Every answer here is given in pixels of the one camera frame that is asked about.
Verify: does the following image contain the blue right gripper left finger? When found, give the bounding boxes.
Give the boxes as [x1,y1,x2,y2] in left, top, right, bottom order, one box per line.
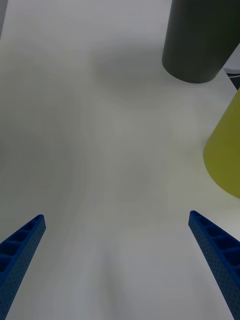
[0,214,47,320]

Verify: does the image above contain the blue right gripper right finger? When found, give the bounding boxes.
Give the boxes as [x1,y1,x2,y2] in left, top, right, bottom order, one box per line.
[188,210,240,320]

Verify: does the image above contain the yellow-green waste bin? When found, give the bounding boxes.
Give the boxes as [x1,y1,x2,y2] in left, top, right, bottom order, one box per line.
[202,87,240,200]

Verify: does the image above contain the grey waste bin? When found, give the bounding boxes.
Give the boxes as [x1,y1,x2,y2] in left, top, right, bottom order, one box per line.
[161,0,240,85]

